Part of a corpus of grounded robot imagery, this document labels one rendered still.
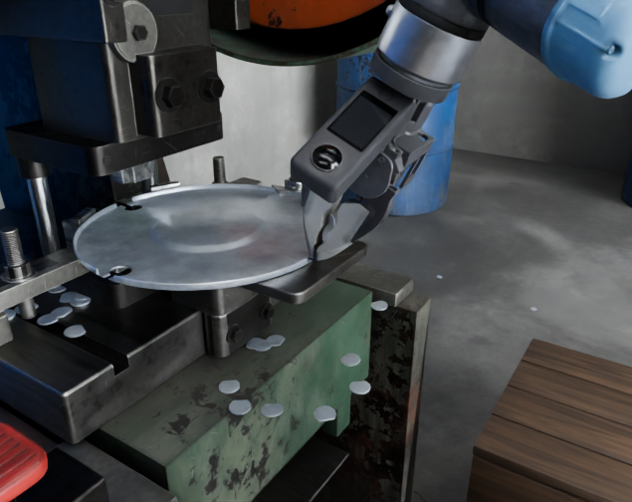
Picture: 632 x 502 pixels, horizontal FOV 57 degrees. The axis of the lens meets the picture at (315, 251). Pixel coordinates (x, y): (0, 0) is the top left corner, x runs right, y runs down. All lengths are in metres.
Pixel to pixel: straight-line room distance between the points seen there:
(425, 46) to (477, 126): 3.57
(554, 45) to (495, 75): 3.55
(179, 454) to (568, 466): 0.66
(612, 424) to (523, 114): 2.97
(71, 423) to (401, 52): 0.44
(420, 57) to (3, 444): 0.40
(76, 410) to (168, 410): 0.09
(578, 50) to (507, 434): 0.78
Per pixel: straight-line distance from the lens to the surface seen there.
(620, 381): 1.28
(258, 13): 1.00
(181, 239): 0.65
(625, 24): 0.39
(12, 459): 0.45
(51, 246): 0.78
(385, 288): 0.84
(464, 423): 1.62
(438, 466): 1.50
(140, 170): 0.74
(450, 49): 0.48
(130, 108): 0.64
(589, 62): 0.40
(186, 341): 0.67
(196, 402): 0.64
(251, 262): 0.60
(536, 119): 3.92
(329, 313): 0.77
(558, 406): 1.17
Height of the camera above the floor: 1.04
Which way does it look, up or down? 25 degrees down
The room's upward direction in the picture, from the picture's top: straight up
